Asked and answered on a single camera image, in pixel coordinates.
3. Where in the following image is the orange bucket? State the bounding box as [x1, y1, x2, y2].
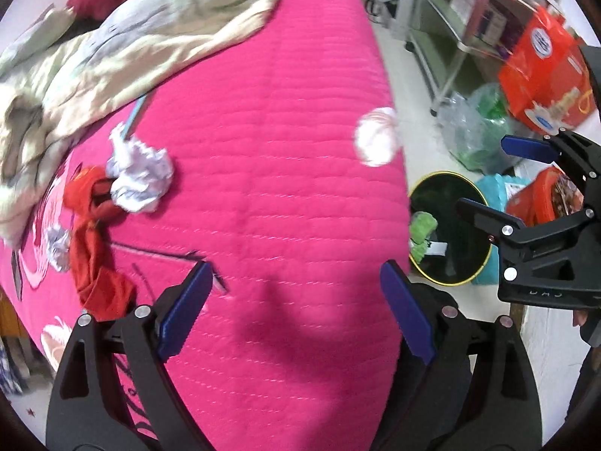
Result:
[506, 166, 585, 226]

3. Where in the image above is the white storage rack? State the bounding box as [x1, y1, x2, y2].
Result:
[390, 0, 564, 114]

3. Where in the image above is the plaid cloth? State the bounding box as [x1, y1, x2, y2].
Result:
[0, 336, 29, 395]

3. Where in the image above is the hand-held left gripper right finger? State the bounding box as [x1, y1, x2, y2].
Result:
[371, 259, 545, 451]

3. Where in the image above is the crumpled white paper ball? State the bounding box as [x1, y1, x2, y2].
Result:
[106, 129, 175, 214]
[44, 225, 72, 273]

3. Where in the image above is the green plastic bag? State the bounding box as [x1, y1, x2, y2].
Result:
[436, 82, 522, 174]

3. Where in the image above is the green fluffy sock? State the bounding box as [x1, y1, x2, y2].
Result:
[409, 212, 439, 261]

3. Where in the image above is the red gift bag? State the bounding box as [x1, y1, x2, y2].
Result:
[498, 7, 599, 135]

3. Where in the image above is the small red sock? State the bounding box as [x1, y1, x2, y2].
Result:
[63, 165, 125, 226]

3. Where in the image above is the pink flamingo print bedspread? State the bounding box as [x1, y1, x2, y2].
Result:
[0, 0, 414, 451]

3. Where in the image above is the large red sock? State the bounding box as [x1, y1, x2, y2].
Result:
[69, 218, 138, 322]

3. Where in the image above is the black trash bin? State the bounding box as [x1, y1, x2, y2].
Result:
[408, 171, 494, 287]

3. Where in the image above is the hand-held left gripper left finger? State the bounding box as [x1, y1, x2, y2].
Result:
[46, 259, 214, 451]

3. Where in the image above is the pale green quilt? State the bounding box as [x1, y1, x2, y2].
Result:
[0, 0, 282, 250]

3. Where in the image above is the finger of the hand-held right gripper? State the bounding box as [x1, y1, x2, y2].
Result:
[456, 197, 601, 268]
[501, 130, 601, 212]

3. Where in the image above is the wooden nightstand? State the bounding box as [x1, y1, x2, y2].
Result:
[0, 289, 24, 339]

